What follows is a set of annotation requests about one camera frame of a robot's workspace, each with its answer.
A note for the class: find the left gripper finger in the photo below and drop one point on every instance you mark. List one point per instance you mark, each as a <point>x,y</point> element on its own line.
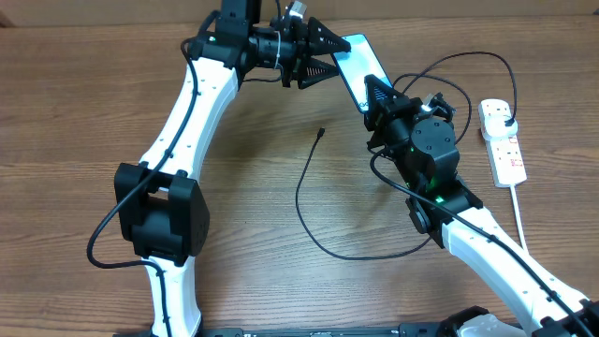
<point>312,71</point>
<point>322,41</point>

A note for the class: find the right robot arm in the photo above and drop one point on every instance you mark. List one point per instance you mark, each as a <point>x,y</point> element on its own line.
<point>421,141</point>

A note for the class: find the white power strip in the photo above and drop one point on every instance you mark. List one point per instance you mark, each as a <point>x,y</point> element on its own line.
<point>505,156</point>

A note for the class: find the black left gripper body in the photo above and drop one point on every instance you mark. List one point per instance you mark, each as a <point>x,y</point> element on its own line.
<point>293,51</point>

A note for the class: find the blue Samsung Galaxy smartphone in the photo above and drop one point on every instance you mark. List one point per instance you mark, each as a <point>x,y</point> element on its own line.
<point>355,65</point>

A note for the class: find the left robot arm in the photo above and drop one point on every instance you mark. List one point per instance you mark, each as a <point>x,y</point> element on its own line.
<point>160,206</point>

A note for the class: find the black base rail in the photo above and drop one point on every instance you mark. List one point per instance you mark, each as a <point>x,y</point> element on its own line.
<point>403,330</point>

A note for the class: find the white USB charger plug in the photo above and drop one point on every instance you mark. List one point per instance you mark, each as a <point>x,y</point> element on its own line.
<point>496,127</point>

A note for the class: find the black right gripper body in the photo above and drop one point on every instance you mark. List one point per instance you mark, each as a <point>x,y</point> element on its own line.
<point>388,126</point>

